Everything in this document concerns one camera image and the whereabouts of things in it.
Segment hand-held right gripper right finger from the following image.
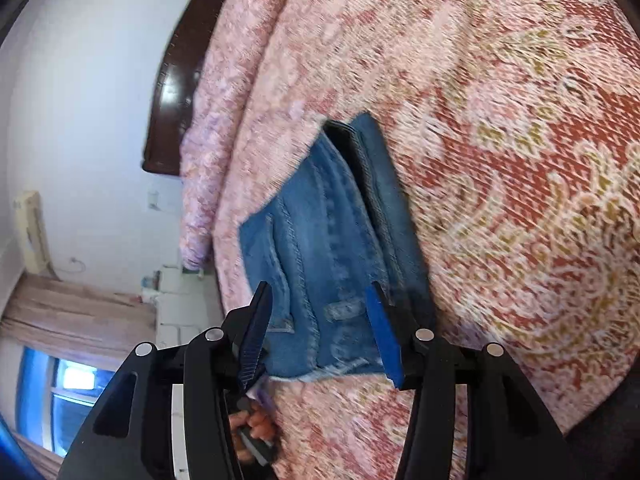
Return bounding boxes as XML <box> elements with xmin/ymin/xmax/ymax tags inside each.
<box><xmin>364</xmin><ymin>281</ymin><xmax>575</xmax><ymax>480</ymax></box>

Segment window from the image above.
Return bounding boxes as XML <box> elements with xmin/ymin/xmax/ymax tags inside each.
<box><xmin>20</xmin><ymin>347</ymin><xmax>118</xmax><ymax>456</ymax></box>

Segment pink floral quilt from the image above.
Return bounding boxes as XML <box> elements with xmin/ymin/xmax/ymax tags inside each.
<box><xmin>179</xmin><ymin>0</ymin><xmax>306</xmax><ymax>268</ymax></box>

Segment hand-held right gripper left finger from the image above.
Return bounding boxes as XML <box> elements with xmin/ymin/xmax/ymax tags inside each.
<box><xmin>60</xmin><ymin>281</ymin><xmax>272</xmax><ymax>480</ymax></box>

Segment pink patterned bedspread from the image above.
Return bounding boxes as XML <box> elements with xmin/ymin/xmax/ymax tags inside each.
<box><xmin>210</xmin><ymin>0</ymin><xmax>640</xmax><ymax>480</ymax></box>

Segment wall air conditioner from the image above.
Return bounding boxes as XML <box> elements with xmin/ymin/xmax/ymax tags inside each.
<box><xmin>12</xmin><ymin>190</ymin><xmax>53</xmax><ymax>273</ymax></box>

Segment white cabinet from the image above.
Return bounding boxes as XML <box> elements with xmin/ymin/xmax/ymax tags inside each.
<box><xmin>154</xmin><ymin>294</ymin><xmax>223</xmax><ymax>351</ymax></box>

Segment person's left hand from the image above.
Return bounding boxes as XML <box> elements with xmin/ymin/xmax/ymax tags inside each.
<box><xmin>229</xmin><ymin>400</ymin><xmax>277</xmax><ymax>463</ymax></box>

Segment dark wooden bed headboard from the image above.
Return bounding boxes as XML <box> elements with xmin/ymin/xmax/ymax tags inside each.
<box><xmin>141</xmin><ymin>0</ymin><xmax>251</xmax><ymax>177</ymax></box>

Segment blue denim pants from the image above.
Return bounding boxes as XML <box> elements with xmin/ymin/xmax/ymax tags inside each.
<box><xmin>239</xmin><ymin>111</ymin><xmax>438</xmax><ymax>383</ymax></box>

